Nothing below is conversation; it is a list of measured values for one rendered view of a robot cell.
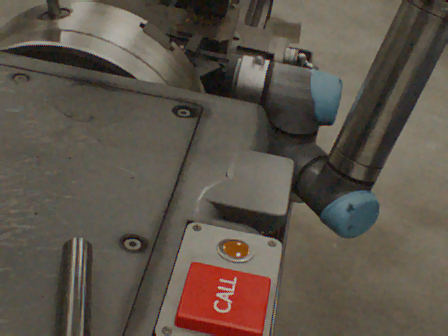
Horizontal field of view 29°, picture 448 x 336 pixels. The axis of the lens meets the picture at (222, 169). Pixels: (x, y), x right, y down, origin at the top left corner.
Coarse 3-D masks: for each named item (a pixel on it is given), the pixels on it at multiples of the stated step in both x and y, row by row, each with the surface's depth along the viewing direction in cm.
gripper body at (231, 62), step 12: (168, 36) 127; (180, 36) 128; (192, 36) 128; (180, 48) 125; (192, 48) 125; (192, 60) 123; (204, 60) 127; (216, 60) 128; (228, 60) 128; (228, 72) 123; (228, 84) 123; (228, 96) 124
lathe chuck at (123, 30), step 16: (16, 16) 107; (32, 16) 103; (80, 16) 101; (96, 16) 101; (112, 16) 102; (128, 16) 104; (0, 32) 103; (16, 32) 99; (80, 32) 97; (96, 32) 98; (112, 32) 99; (128, 32) 101; (128, 48) 98; (144, 48) 100; (160, 48) 103; (176, 48) 106; (160, 64) 100; (176, 64) 103; (176, 80) 101; (192, 80) 106
